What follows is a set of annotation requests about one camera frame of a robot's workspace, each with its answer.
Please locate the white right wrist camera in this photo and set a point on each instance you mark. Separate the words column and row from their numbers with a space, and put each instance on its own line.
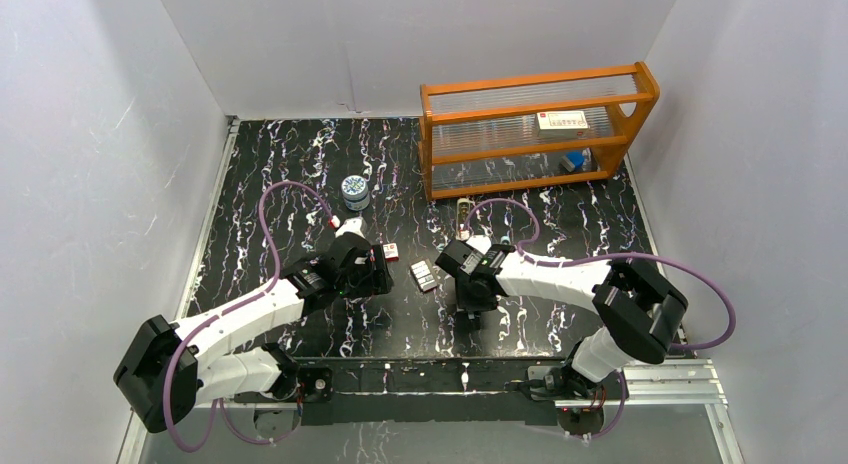
column 480, row 242

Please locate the blue white round jar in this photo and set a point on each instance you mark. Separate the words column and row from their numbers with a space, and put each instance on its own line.
column 355, row 192

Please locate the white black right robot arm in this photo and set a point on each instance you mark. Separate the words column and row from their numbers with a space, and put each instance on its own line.
column 639, row 308

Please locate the white red box on shelf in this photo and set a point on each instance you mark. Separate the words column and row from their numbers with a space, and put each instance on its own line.
column 569, row 124

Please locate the orange wooden shelf rack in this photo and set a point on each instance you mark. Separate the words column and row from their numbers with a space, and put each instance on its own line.
column 479, row 137

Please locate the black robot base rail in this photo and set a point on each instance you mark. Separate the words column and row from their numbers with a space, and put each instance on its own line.
column 530, row 390

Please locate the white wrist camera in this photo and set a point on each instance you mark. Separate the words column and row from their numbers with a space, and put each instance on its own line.
column 480, row 242
column 353, row 225

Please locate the white metal stapler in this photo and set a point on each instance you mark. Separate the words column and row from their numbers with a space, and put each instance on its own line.
column 463, row 209

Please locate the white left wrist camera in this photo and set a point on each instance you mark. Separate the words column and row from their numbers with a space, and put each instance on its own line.
column 353, row 225

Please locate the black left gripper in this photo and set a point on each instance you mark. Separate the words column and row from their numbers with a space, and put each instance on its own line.
column 376, row 271

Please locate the red white staple box sleeve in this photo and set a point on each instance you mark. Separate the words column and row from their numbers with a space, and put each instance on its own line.
column 388, row 251

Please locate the blue grey stapler remover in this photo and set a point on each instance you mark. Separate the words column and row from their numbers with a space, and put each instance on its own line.
column 575, row 161

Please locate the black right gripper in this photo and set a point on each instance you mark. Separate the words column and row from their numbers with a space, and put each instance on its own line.
column 465, row 301

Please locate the cardboard staple tray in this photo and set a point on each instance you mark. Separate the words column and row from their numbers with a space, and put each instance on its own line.
column 424, row 276

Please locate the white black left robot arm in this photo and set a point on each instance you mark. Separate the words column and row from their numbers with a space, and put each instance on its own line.
column 170, row 367

